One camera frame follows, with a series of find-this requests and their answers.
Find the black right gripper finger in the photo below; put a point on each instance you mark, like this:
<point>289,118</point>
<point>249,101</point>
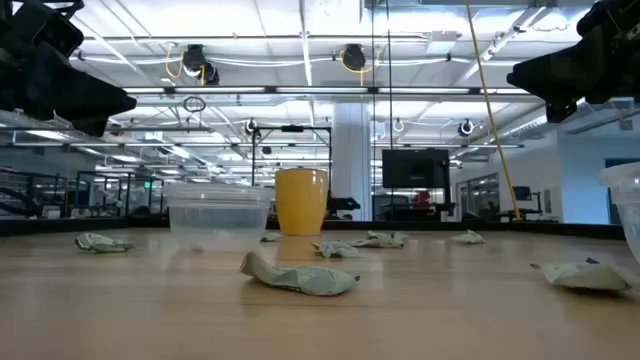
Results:
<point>565,75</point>
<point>560,112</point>

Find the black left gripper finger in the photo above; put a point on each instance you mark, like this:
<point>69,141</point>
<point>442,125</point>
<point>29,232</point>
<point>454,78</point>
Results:
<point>95,126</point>
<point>75,90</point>

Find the black monitor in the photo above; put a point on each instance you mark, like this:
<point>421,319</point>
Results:
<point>415,169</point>

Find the black background robot arm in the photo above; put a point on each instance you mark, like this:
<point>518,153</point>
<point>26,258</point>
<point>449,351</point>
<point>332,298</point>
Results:
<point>342,204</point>

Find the black aluminium table frame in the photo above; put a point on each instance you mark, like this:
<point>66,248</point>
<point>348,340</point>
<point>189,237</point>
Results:
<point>450,227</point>

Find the clear plastic deli container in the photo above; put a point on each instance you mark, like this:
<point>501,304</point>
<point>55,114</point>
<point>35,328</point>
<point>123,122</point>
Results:
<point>627,200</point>
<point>217,215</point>

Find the yellow plastic cup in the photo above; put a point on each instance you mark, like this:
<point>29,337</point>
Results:
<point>301,202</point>

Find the long ceiling light bar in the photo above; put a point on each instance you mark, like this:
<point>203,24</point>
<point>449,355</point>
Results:
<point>320,90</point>

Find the red object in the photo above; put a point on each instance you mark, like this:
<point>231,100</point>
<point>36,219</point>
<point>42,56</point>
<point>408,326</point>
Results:
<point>422,197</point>

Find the black camera frame stand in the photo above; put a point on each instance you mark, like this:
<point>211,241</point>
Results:
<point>291,128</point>

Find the white building column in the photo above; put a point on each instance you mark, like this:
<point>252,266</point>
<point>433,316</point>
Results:
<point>352,160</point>

